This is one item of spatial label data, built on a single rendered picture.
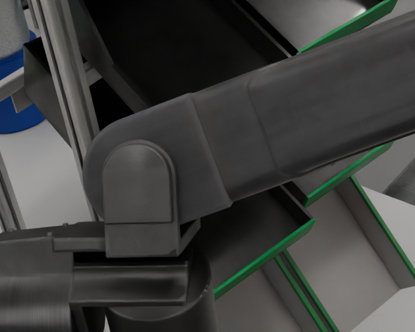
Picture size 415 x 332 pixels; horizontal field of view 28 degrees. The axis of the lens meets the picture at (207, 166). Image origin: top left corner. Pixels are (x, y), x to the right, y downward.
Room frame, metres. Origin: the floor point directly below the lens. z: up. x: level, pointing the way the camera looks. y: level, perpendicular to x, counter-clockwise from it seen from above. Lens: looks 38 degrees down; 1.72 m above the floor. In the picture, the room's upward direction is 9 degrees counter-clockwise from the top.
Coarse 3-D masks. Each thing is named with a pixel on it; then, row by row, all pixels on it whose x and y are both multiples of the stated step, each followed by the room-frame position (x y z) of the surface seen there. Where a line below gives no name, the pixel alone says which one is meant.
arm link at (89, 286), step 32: (96, 256) 0.32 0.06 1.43; (192, 256) 0.31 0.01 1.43; (96, 288) 0.30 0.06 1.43; (128, 288) 0.29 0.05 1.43; (160, 288) 0.29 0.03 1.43; (192, 288) 0.29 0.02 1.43; (96, 320) 0.30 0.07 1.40; (128, 320) 0.28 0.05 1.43; (160, 320) 0.27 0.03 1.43; (192, 320) 0.28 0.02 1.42
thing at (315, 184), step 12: (360, 156) 0.67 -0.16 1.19; (372, 156) 0.65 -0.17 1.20; (324, 168) 0.65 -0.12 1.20; (336, 168) 0.65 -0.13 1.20; (348, 168) 0.63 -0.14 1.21; (360, 168) 0.65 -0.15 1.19; (300, 180) 0.63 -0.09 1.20; (312, 180) 0.63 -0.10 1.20; (324, 180) 0.64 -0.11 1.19; (336, 180) 0.62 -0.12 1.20; (300, 192) 0.60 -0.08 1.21; (312, 192) 0.60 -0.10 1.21; (324, 192) 0.62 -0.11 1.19
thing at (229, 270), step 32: (32, 64) 0.67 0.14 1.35; (32, 96) 0.69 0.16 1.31; (96, 96) 0.70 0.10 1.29; (64, 128) 0.65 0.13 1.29; (288, 192) 0.59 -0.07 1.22; (224, 224) 0.57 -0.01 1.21; (256, 224) 0.58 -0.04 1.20; (288, 224) 0.58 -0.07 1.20; (224, 256) 0.54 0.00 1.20; (256, 256) 0.54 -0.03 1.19; (224, 288) 0.50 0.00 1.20
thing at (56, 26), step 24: (48, 0) 0.56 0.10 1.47; (48, 24) 0.56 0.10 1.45; (72, 24) 0.57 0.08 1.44; (48, 48) 0.57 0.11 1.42; (72, 48) 0.57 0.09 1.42; (72, 72) 0.56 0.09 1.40; (72, 96) 0.56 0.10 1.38; (72, 120) 0.56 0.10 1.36; (96, 120) 0.57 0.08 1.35; (72, 144) 0.57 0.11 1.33; (0, 168) 0.69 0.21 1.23; (0, 192) 0.68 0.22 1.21; (0, 216) 0.69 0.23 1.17; (96, 216) 0.57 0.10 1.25
